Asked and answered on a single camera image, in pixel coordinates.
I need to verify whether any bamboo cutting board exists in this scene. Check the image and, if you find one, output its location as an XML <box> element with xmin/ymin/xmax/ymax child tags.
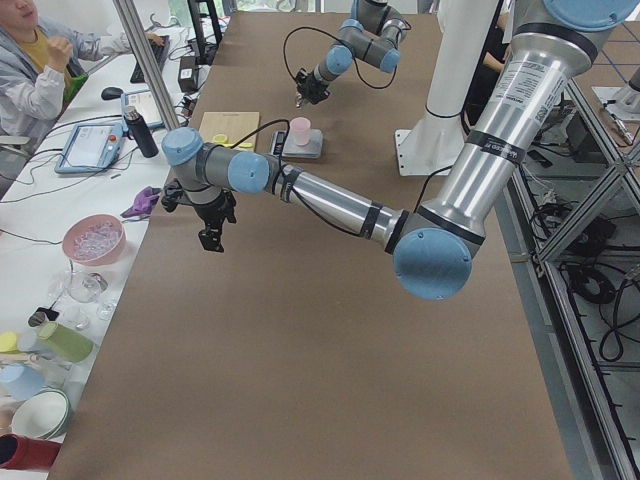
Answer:
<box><xmin>199</xmin><ymin>111</ymin><xmax>260</xmax><ymax>151</ymax></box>

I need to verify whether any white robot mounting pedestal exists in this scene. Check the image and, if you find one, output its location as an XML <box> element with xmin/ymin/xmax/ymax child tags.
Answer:
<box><xmin>396</xmin><ymin>0</ymin><xmax>501</xmax><ymax>176</ymax></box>

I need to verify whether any aluminium frame post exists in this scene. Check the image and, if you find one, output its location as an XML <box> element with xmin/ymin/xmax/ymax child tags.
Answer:
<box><xmin>113</xmin><ymin>0</ymin><xmax>180</xmax><ymax>131</ymax></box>

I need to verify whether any black computer mouse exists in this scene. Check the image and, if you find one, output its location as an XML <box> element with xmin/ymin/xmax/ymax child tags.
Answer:
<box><xmin>101</xmin><ymin>87</ymin><xmax>124</xmax><ymax>101</ymax></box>

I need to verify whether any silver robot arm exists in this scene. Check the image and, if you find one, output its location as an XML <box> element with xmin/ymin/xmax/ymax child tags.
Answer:
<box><xmin>147</xmin><ymin>13</ymin><xmax>441</xmax><ymax>310</ymax></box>
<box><xmin>294</xmin><ymin>0</ymin><xmax>411</xmax><ymax>108</ymax></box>

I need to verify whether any pink bowl with ice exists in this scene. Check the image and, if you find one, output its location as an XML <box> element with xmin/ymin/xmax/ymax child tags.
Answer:
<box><xmin>62</xmin><ymin>214</ymin><xmax>126</xmax><ymax>266</ymax></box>

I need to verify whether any black water bottle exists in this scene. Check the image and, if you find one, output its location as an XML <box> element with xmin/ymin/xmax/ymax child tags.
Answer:
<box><xmin>123</xmin><ymin>105</ymin><xmax>159</xmax><ymax>158</ymax></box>

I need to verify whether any white green rimmed bowl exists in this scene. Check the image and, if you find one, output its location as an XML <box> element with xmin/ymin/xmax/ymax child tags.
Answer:
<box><xmin>11</xmin><ymin>389</ymin><xmax>72</xmax><ymax>440</ymax></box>

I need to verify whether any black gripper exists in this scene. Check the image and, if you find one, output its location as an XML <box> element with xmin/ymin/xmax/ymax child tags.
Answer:
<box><xmin>161</xmin><ymin>180</ymin><xmax>237</xmax><ymax>253</ymax></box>
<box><xmin>294</xmin><ymin>68</ymin><xmax>330</xmax><ymax>108</ymax></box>

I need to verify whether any blue teach pendant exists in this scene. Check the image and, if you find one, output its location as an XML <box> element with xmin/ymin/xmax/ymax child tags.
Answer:
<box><xmin>54</xmin><ymin>122</ymin><xmax>124</xmax><ymax>175</ymax></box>
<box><xmin>120</xmin><ymin>89</ymin><xmax>164</xmax><ymax>129</ymax></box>

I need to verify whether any blue teach pendant near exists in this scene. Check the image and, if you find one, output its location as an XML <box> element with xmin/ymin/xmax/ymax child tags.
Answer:
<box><xmin>54</xmin><ymin>122</ymin><xmax>124</xmax><ymax>175</ymax></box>

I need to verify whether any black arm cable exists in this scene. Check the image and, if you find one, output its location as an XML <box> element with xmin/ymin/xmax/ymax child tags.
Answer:
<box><xmin>282</xmin><ymin>26</ymin><xmax>401</xmax><ymax>91</ymax></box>
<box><xmin>219</xmin><ymin>117</ymin><xmax>454</xmax><ymax>237</ymax></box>

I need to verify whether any seated person grey jacket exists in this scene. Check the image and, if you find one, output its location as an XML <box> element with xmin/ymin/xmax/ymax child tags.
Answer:
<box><xmin>0</xmin><ymin>0</ymin><xmax>166</xmax><ymax>146</ymax></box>

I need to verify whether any yellow cup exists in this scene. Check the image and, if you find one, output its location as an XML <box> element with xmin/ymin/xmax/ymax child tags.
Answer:
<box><xmin>0</xmin><ymin>331</ymin><xmax>20</xmax><ymax>354</ymax></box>

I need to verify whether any blue teach pendant far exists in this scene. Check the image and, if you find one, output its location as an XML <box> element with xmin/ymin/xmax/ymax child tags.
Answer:
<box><xmin>120</xmin><ymin>89</ymin><xmax>164</xmax><ymax>129</ymax></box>

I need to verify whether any pink plastic cup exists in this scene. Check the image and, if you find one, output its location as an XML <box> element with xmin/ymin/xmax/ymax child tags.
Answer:
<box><xmin>289</xmin><ymin>116</ymin><xmax>311</xmax><ymax>146</ymax></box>

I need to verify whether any red cup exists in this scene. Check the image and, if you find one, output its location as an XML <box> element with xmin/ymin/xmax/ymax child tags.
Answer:
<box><xmin>1</xmin><ymin>434</ymin><xmax>62</xmax><ymax>472</ymax></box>

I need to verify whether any purple cloth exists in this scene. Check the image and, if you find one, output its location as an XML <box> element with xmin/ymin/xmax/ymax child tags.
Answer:
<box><xmin>121</xmin><ymin>186</ymin><xmax>161</xmax><ymax>219</ymax></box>

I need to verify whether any green cup lying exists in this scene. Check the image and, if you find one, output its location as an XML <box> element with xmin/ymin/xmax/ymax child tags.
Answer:
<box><xmin>37</xmin><ymin>321</ymin><xmax>94</xmax><ymax>363</ymax></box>

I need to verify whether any light blue cup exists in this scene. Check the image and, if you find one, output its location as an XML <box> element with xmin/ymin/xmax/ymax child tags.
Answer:
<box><xmin>1</xmin><ymin>363</ymin><xmax>46</xmax><ymax>401</ymax></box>

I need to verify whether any clear wine glass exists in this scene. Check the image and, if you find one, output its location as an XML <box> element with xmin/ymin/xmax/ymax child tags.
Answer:
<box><xmin>65</xmin><ymin>271</ymin><xmax>108</xmax><ymax>303</ymax></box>

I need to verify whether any black keyboard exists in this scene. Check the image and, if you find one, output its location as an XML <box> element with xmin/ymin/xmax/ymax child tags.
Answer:
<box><xmin>129</xmin><ymin>34</ymin><xmax>172</xmax><ymax>85</ymax></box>

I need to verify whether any silver digital kitchen scale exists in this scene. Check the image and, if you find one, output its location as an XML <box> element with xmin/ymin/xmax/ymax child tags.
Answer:
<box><xmin>269</xmin><ymin>129</ymin><xmax>323</xmax><ymax>159</ymax></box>

